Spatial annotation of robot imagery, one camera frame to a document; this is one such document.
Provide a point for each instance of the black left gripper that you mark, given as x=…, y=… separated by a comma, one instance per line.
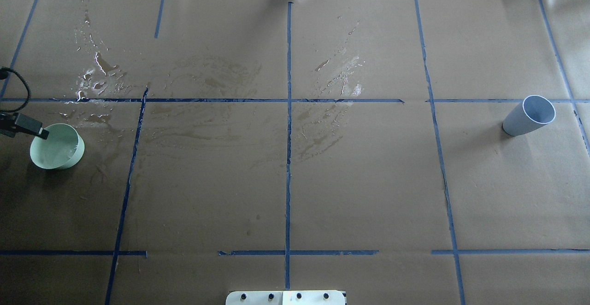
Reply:
x=28, y=126

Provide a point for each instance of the light green bowl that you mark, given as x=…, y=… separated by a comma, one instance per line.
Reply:
x=62, y=149

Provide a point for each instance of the light blue plastic cup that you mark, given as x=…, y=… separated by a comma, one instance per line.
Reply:
x=530, y=114

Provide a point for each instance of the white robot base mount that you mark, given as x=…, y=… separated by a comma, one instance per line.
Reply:
x=287, y=297

